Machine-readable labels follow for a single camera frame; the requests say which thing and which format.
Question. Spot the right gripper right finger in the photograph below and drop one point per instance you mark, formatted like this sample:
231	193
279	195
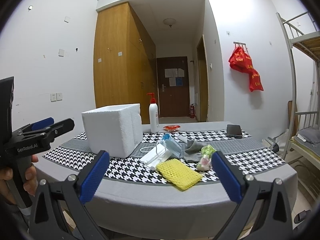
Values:
273	220

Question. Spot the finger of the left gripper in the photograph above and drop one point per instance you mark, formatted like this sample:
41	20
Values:
35	126
51	132

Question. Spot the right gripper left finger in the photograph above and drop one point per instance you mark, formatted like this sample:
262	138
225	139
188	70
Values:
47	220

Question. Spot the green tissue pack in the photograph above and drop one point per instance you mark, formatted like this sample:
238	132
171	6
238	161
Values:
205	163

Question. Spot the yellow foam net sleeve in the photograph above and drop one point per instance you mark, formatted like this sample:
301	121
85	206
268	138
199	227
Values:
179	174

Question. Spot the grey sock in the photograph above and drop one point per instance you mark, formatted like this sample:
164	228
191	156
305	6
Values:
192	151

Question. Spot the white foam tube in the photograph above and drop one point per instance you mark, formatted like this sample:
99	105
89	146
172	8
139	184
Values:
183	139

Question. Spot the person left hand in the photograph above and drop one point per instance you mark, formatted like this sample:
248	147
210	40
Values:
29	186

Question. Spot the white styrofoam box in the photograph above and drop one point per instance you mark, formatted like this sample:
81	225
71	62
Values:
117	129

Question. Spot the wooden wardrobe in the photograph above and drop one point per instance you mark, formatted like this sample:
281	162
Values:
124	67

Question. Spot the grey folded blanket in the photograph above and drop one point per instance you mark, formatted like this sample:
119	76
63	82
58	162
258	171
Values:
310	134

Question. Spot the white pump lotion bottle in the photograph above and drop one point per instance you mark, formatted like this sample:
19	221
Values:
153	114

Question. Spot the black smartphone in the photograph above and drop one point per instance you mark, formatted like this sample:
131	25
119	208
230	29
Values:
234	131

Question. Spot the red snack packet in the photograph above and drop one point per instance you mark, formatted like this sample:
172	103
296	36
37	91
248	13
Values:
171	128

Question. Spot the dark brown entrance door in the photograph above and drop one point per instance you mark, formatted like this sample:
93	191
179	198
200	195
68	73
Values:
173	86

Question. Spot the red fire extinguisher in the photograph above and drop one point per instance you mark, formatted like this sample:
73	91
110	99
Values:
192	111

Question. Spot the ceiling lamp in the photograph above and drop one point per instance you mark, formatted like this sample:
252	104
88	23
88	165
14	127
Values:
169	22

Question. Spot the red hanging bags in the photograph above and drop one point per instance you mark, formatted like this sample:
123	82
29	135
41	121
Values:
242	62

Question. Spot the metal bunk bed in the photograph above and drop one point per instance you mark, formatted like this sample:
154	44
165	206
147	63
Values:
303	109

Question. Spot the wall socket pair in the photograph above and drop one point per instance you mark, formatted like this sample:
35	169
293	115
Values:
56	97

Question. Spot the white wall switch plate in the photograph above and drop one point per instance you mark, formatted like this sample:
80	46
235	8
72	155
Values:
61	53

